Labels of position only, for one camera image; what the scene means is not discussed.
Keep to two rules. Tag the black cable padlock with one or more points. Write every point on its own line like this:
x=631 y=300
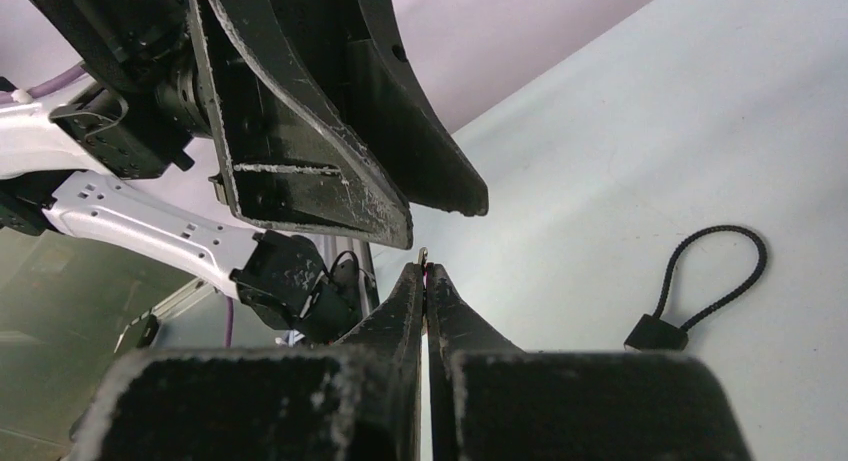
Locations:
x=651 y=333

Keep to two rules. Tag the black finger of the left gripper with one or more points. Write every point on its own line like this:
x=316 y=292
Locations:
x=354 y=51
x=287 y=159

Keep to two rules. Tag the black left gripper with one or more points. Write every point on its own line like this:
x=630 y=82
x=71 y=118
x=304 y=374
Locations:
x=145 y=104

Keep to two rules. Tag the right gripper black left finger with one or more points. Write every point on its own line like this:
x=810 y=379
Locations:
x=357 y=399

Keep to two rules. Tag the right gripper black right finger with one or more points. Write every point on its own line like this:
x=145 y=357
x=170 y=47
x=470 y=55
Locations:
x=491 y=400

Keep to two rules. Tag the silver key with ring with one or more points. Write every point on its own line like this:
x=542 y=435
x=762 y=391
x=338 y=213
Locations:
x=422 y=256

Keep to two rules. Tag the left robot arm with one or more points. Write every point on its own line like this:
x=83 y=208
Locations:
x=181 y=219

